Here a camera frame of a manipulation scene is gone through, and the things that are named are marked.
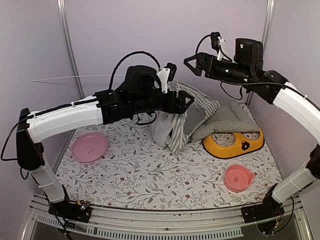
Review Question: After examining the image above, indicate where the green checkered cushion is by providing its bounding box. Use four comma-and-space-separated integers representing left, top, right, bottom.
189, 101, 259, 143

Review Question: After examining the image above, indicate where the pink bowl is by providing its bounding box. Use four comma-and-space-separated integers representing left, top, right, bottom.
223, 164, 255, 193

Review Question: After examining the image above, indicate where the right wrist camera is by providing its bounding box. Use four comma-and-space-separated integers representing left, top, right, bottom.
210, 32, 225, 61

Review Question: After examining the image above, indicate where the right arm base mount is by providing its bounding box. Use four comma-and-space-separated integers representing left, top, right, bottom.
241, 200, 285, 223

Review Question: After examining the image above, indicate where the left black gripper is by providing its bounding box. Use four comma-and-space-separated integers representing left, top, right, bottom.
131, 88, 194, 115

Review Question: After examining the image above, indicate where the pink plate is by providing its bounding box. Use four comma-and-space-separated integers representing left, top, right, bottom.
71, 132, 108, 163

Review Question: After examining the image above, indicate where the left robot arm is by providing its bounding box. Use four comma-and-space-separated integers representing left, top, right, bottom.
15, 65, 194, 217

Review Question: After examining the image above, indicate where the floral table mat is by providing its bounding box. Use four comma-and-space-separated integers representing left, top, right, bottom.
56, 119, 282, 210

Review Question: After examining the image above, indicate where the front aluminium rail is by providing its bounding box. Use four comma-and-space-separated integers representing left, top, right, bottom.
21, 194, 315, 240

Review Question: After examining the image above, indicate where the aluminium frame post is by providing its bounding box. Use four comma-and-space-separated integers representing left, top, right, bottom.
245, 0, 275, 106
56, 0, 85, 99

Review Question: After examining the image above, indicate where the left camera cable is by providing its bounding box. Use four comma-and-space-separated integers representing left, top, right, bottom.
108, 51, 161, 91

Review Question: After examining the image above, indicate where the yellow double bowl holder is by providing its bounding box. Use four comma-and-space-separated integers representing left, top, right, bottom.
201, 129, 265, 159

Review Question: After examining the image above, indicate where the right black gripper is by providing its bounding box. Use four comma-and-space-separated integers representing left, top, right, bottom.
183, 51, 253, 88

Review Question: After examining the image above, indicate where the striped pet tent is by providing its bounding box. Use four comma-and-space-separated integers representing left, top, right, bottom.
151, 80, 220, 154

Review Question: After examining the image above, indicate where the right aluminium frame post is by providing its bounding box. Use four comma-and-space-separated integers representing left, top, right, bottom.
245, 0, 275, 106

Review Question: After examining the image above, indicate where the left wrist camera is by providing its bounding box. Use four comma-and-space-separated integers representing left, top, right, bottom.
155, 62, 177, 94

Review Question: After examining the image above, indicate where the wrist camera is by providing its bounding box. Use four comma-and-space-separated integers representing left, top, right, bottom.
210, 32, 225, 61
155, 62, 177, 94

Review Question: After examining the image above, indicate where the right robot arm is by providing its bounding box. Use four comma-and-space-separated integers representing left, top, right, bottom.
183, 35, 320, 218

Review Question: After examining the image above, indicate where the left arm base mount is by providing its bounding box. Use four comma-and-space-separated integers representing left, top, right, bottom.
48, 200, 92, 223

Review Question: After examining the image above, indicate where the left aluminium frame post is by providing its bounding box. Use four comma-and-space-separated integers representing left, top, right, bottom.
56, 0, 85, 99

